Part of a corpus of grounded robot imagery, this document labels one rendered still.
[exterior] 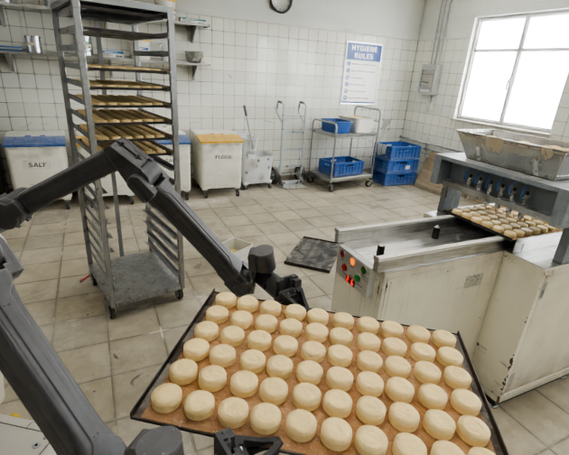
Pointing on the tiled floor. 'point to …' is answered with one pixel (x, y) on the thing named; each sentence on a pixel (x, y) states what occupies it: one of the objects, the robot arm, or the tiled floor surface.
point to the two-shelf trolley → (349, 155)
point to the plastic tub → (238, 247)
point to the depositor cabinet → (531, 322)
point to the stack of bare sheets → (313, 255)
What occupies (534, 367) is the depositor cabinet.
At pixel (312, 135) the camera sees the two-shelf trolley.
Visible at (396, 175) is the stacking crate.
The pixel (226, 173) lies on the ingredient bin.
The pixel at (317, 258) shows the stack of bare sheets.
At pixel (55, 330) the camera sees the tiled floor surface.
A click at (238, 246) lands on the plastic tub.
